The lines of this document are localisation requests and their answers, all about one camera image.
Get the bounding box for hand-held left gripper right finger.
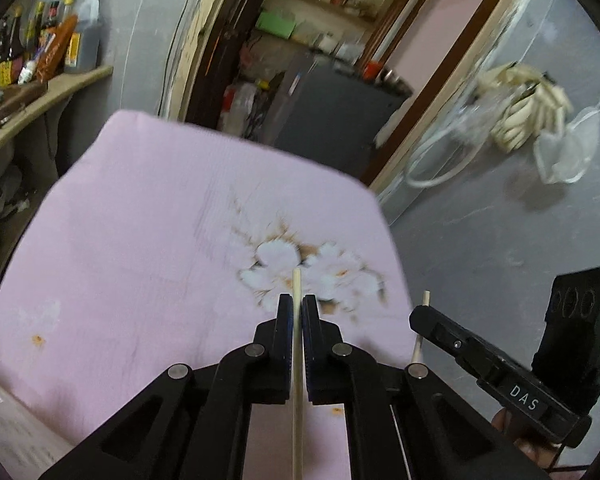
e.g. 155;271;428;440
301;294;551;480

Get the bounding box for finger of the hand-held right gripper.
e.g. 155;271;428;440
409;304;486;386

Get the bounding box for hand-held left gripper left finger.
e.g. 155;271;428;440
37;294;296;480

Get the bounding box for light bamboo chopstick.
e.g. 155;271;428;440
411;290;433;366
291;267;304;480

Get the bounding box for person's right hand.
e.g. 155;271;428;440
491;406;556;471

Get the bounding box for pink floral tablecloth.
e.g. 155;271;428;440
0;110;415;480

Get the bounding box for crumpled clear plastic bag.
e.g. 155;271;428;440
454;94;507;142

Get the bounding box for grey cabinet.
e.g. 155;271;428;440
260;52;414;187

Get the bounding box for bundle of white gloves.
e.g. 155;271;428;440
475;61;574;154

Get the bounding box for translucent plastic jug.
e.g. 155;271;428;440
218;82;257;134

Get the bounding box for metal bowl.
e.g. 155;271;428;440
380;67;407;89

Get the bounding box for white paper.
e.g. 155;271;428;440
0;370;77;480

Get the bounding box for green box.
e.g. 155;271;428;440
255;10;297;40

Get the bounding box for beige curved counter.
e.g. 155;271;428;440
0;65;115;172

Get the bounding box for wooden cutting board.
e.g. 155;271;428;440
0;81;49;147

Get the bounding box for large dark sauce jug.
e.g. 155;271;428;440
63;0;104;75

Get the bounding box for brown carton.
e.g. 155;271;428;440
35;14;79;84

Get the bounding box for dark bottle with yellow label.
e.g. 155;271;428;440
7;6;27;86
0;25;11;89

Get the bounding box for red-labelled sauce bottle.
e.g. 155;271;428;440
42;0;61;37

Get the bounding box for slim dark sauce bottle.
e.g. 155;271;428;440
27;2;46;52

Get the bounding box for black wall cable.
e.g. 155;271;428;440
157;0;207;117

